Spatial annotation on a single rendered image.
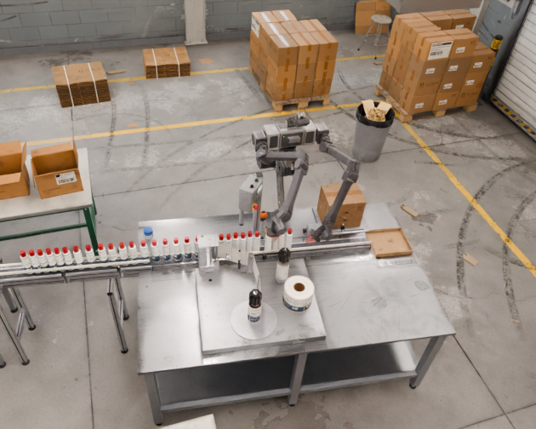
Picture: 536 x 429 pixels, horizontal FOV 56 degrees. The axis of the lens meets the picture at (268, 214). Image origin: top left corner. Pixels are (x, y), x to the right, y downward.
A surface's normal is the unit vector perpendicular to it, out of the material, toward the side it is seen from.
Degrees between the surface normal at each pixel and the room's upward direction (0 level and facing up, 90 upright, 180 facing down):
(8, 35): 90
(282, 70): 88
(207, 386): 0
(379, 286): 0
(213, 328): 0
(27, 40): 90
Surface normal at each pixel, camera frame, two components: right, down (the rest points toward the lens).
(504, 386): 0.07, -0.72
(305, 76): 0.34, 0.69
